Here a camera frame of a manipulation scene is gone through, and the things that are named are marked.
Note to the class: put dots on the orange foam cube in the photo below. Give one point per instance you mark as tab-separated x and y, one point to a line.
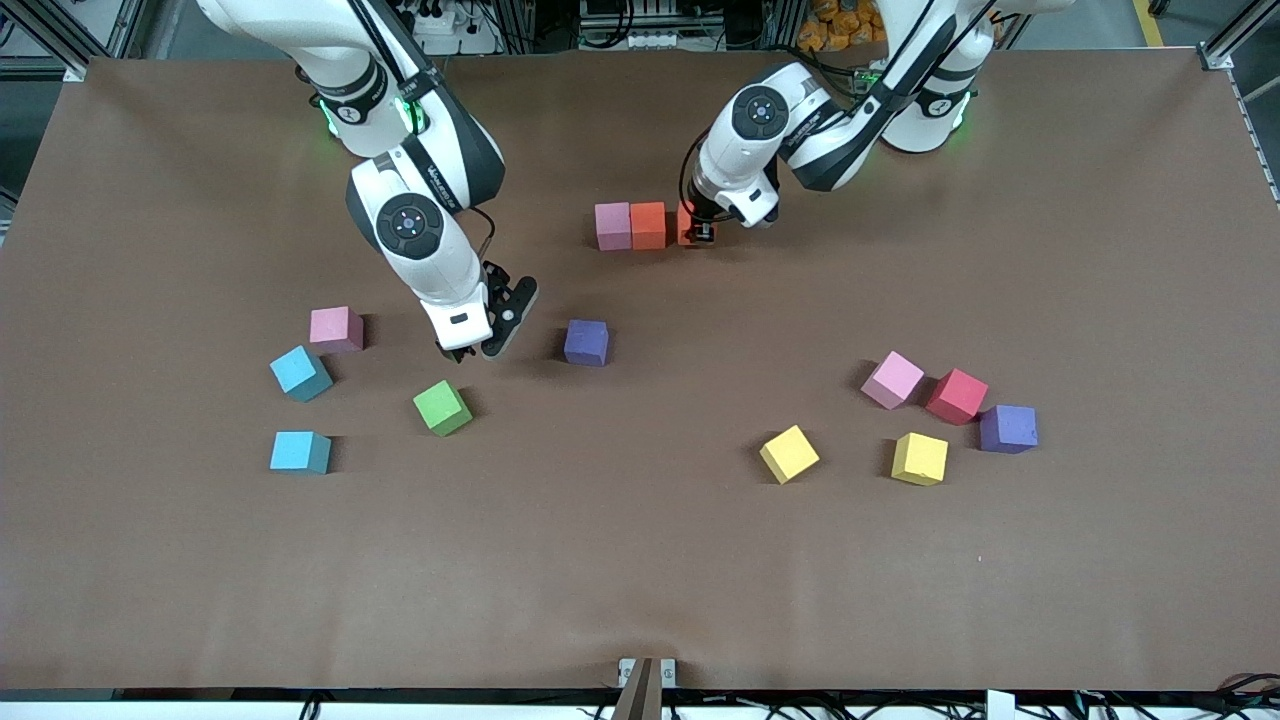
685	228
648	225

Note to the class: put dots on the green foam cube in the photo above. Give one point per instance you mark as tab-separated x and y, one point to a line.
442	408

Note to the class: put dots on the pink foam cube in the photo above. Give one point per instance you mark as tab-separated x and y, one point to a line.
612	225
894	380
335	328

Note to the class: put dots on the purple foam cube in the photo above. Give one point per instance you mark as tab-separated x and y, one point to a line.
586	342
1008	429

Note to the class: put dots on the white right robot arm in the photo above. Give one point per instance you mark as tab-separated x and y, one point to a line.
440	260

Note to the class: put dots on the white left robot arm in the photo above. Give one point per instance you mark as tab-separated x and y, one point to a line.
830	140

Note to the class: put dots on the blue foam cube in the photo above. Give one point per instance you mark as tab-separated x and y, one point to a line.
300	373
298	452

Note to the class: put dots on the orange net bag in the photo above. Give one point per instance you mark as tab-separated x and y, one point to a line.
830	30

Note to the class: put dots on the grey metal equipment rack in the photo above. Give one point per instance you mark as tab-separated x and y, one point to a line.
630	15

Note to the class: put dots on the yellow foam cube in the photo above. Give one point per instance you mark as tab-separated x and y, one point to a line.
919	459
789	454

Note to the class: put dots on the large table cover mat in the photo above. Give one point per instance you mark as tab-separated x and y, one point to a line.
640	560

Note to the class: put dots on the red foam cube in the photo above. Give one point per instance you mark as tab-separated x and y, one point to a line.
956	396

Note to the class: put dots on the small white box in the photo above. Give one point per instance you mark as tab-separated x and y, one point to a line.
1000	706

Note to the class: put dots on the metal table edge bracket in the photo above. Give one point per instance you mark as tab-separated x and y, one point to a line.
645	682

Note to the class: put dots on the aluminium frame post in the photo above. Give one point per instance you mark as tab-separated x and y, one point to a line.
50	35
1230	45

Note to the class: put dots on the aluminium side rail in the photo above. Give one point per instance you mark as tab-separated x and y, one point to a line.
1262	150

